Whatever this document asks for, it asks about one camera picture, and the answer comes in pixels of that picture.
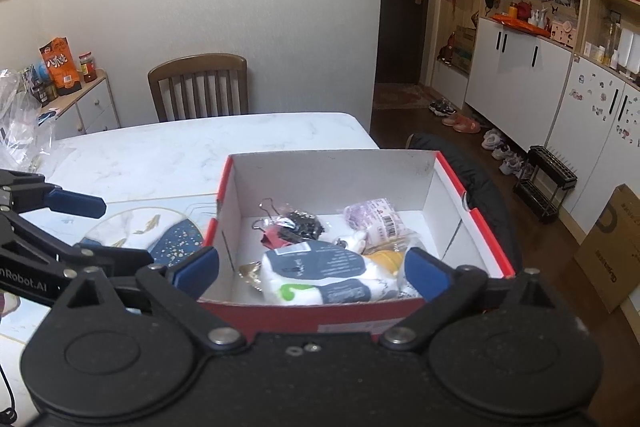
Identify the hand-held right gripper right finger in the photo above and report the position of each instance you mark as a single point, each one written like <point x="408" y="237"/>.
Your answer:
<point x="425" y="274"/>

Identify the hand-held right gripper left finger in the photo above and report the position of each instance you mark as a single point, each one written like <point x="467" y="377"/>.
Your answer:
<point x="195" y="272"/>

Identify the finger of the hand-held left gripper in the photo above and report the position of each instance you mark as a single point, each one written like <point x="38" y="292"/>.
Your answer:
<point x="75" y="204"/>
<point x="95" y="249"/>

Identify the yellow toy figure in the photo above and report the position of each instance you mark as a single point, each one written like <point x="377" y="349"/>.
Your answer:
<point x="385" y="262"/>

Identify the gold foil snack packet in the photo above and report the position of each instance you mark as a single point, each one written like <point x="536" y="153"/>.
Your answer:
<point x="250" y="272"/>

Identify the pink snack packet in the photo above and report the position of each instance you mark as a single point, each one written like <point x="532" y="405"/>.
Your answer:
<point x="380" y="217"/>

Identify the pink binder clip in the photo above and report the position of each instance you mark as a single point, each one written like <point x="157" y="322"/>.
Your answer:
<point x="277" y="237"/>

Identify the white grey tissue pack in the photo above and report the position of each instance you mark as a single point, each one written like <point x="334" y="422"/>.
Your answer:
<point x="320" y="272"/>

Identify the black tea packet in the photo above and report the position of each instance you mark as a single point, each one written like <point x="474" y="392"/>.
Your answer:
<point x="305" y="222"/>

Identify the red shoe box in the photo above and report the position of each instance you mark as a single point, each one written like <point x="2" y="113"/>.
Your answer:
<point x="330" y="177"/>

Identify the white marble desktop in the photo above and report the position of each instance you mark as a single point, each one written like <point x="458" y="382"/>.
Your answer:
<point x="150" y="157"/>

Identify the clear plastic bag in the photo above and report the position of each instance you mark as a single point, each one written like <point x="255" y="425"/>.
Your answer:
<point x="25" y="132"/>

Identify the small white drawer cabinet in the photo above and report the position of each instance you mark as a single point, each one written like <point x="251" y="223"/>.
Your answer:
<point x="90" y="112"/>

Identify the red lidded jar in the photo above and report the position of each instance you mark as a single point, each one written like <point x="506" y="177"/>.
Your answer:
<point x="87" y="69"/>

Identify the orange snack bag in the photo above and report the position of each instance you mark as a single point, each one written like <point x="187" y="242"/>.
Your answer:
<point x="61" y="67"/>

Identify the white sneaker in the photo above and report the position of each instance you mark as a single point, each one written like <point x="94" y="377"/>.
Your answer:
<point x="504" y="152"/>
<point x="514" y="166"/>
<point x="492" y="139"/>

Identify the pink slipper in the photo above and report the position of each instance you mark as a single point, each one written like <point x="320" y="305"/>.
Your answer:
<point x="467" y="125"/>
<point x="450" y="122"/>

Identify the black shoe rack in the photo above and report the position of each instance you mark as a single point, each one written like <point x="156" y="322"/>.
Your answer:
<point x="550" y="167"/>

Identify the black sneaker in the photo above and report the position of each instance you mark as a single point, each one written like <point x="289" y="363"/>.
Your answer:
<point x="442" y="108"/>

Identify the patterned door mat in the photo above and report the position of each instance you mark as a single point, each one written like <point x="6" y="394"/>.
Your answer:
<point x="400" y="97"/>

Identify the wooden chair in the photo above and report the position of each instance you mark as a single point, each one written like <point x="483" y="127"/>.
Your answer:
<point x="195" y="64"/>

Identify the large flat cardboard box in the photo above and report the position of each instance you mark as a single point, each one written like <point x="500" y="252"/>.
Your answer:
<point x="610" y="257"/>

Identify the white sideboard cabinet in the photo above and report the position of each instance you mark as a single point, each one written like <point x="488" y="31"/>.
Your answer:
<point x="515" y="77"/>

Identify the white cabinet with stickers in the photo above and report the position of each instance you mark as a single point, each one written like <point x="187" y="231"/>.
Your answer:
<point x="590" y="132"/>

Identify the orange cloth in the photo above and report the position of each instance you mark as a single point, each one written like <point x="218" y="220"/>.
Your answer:
<point x="520" y="26"/>

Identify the pink storage box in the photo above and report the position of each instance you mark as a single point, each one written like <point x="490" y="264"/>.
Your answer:
<point x="562" y="34"/>

